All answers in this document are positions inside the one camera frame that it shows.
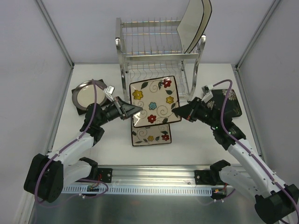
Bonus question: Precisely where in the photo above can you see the colourful flower plate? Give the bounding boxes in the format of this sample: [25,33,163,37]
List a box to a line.
[131,124,172,147]
[129,76,181,128]

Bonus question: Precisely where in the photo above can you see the white slotted cable duct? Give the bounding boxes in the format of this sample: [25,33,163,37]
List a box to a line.
[62,184,212,196]

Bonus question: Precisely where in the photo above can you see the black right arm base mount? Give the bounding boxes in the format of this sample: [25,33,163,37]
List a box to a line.
[194,160,231,186]

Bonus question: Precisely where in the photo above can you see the dark floral square plate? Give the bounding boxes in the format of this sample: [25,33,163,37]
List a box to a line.
[206,89,242,118]

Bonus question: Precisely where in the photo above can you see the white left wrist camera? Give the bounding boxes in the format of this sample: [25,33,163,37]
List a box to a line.
[104,85,115,102]

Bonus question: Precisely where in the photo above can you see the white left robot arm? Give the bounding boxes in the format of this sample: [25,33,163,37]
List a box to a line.
[23,97,142,203]

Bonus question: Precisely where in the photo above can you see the black square plate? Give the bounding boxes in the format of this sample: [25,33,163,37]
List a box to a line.
[71,78,113,116]

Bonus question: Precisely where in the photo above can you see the white square plate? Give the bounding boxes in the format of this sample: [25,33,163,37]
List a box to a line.
[177,0,204,53]
[199,0,212,37]

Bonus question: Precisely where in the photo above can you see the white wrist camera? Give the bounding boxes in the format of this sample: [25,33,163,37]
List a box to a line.
[201,84,214,103]
[104,85,115,102]

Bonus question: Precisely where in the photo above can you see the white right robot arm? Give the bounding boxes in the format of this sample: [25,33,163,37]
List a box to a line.
[172,98,299,224]

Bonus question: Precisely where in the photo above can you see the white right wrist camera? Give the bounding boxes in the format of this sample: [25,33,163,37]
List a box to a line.
[201,84,214,103]

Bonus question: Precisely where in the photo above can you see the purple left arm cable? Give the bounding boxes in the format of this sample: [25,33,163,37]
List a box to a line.
[34,78,110,208]

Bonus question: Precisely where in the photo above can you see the aluminium rail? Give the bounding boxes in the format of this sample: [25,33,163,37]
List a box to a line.
[28,164,280,189]

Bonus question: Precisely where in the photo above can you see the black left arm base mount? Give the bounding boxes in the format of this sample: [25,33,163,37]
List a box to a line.
[87,168,113,183]

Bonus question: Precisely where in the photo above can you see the stainless steel dish rack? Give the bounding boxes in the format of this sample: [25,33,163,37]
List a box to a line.
[115,18,206,101]

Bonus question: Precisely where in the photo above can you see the round silver-rimmed plate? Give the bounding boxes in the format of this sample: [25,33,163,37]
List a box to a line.
[71,80,110,110]

